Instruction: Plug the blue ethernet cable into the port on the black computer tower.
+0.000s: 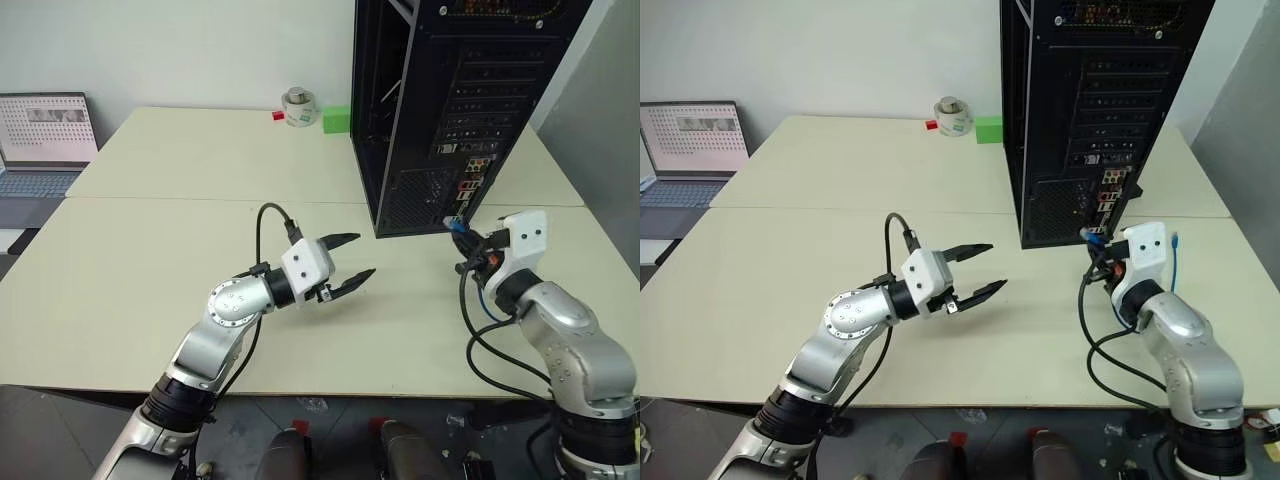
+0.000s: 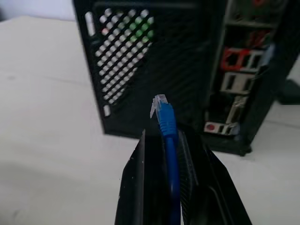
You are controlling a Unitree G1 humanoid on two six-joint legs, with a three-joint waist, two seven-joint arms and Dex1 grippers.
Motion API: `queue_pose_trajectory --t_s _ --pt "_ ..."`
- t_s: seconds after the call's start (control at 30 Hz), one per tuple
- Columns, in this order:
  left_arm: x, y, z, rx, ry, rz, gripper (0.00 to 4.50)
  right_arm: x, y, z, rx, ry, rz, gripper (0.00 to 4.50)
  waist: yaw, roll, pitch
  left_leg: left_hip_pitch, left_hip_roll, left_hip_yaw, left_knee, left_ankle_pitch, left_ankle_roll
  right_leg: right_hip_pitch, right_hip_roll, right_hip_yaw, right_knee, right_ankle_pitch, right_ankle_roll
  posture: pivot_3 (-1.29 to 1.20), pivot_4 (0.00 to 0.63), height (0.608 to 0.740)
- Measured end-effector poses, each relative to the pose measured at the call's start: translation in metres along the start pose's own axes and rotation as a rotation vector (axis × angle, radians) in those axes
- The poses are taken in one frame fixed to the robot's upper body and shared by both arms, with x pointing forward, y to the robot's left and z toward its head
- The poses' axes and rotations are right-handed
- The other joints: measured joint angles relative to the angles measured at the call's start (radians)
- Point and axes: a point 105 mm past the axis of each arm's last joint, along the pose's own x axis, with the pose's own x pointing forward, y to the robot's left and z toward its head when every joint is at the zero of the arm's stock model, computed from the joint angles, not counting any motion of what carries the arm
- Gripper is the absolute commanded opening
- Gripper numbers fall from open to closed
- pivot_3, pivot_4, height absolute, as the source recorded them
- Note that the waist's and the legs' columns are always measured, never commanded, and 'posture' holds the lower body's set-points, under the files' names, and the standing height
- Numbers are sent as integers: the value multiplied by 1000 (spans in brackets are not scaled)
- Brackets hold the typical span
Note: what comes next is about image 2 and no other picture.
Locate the black computer tower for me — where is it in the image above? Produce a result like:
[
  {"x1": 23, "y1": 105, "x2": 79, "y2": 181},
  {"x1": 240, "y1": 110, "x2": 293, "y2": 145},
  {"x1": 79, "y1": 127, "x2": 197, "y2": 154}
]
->
[{"x1": 72, "y1": 0, "x2": 300, "y2": 157}]

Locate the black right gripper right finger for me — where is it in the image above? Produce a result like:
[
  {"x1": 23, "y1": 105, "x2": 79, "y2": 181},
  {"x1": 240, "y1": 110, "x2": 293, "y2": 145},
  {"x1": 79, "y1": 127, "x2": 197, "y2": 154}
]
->
[{"x1": 175, "y1": 122, "x2": 253, "y2": 225}]

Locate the blue ethernet cable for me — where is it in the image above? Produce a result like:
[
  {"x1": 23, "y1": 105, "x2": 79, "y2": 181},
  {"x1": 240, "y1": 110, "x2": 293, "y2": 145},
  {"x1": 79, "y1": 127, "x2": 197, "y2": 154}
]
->
[{"x1": 149, "y1": 93, "x2": 184, "y2": 225}]

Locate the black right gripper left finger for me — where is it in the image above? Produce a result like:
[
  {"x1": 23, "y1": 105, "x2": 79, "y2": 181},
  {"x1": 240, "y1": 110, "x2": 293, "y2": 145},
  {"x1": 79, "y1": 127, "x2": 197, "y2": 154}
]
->
[{"x1": 114, "y1": 128, "x2": 174, "y2": 225}]

